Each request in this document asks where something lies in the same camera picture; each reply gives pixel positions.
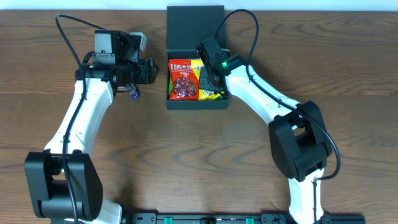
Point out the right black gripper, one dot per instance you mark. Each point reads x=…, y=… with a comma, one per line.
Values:
x=208, y=83

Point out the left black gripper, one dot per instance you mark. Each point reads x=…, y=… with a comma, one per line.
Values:
x=149, y=71

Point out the yellow Hacks candy bag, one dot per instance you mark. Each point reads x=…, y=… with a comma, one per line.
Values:
x=203, y=95

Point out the red Hacks candy bag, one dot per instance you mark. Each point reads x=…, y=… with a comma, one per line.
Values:
x=184, y=83

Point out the dark blue snack bar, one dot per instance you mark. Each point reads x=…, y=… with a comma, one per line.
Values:
x=133, y=91

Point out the Haribo worms gummy bag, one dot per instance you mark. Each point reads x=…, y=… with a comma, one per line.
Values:
x=170, y=87

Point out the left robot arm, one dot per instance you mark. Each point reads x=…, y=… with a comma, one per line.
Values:
x=63, y=183

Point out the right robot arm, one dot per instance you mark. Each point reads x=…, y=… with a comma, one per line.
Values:
x=299, y=145

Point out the dark green open box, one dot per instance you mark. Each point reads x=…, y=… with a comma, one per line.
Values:
x=187, y=26

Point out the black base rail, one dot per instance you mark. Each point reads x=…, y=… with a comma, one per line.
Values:
x=264, y=218

